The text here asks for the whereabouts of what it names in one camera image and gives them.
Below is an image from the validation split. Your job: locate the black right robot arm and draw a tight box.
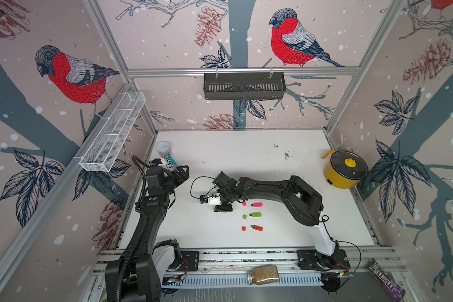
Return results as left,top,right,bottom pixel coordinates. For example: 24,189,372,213
213,172,342,271

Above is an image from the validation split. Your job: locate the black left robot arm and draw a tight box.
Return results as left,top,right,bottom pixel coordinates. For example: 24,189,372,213
104,156,190,301

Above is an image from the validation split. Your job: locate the green usb drive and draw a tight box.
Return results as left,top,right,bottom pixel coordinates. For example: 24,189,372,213
249,212,262,218

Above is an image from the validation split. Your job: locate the red usb drive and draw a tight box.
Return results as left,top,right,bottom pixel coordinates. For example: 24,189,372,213
250,225,263,232

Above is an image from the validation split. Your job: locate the green candy packet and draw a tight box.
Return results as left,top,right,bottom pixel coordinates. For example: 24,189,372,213
163,153,177,171

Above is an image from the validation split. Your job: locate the pink can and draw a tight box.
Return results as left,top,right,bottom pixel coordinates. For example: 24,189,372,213
156,141,171,158

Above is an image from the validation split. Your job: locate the glass jar of seeds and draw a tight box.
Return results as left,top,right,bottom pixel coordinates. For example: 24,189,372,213
247,265,280,286

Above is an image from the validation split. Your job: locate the yellow pot with black lid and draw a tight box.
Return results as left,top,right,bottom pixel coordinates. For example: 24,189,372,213
322,150,369,189

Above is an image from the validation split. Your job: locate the purple candy bar wrapper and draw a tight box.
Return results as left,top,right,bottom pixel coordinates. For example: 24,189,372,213
366,259,406,302

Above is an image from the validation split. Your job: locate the white wire mesh shelf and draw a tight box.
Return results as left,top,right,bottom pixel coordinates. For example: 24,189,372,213
79,91,145,172

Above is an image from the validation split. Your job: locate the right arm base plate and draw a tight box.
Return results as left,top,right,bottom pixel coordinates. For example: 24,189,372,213
296,249,351,272

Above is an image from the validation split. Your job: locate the black wire basket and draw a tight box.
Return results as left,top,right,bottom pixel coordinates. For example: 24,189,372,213
203,72,286,101

